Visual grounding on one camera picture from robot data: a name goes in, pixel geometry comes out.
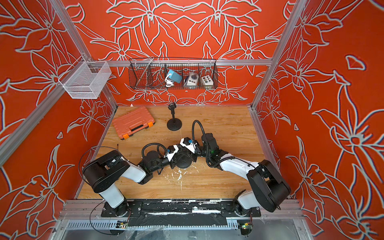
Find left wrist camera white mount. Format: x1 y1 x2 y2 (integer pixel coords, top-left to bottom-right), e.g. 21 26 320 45
166 145 179 162

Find black mic clip pole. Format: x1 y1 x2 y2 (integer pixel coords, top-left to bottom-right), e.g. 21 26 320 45
176 144 190 158
168 103 177 119

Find orange plastic tool case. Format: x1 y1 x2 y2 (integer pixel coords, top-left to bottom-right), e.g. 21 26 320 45
112 107 156 140

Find teal box in basket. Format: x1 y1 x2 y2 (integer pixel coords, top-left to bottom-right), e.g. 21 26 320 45
166 70 183 84

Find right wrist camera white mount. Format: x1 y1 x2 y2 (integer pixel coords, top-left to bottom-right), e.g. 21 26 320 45
180 137 197 154

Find black round stand base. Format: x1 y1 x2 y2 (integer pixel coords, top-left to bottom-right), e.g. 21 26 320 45
167 118 182 131

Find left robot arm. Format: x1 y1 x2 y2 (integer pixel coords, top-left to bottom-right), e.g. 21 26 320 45
83 145 180 217

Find white button box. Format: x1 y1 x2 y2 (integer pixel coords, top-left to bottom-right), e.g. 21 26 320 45
201 76 214 89

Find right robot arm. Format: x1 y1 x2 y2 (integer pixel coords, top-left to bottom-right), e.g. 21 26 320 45
191 120 291 216

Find black wire wall basket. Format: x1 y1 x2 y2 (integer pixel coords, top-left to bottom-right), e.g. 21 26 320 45
129 57 219 90

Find white device black knobs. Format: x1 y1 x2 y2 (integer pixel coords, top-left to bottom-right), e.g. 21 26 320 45
184 73 199 87

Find clear plastic wall bin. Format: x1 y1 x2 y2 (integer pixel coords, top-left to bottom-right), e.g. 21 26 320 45
59 62 112 100

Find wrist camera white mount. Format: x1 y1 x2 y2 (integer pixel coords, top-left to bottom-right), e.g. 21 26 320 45
180 137 197 154
166 145 179 162

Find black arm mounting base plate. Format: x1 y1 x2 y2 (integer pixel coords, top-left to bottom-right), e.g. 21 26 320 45
101 199 261 229

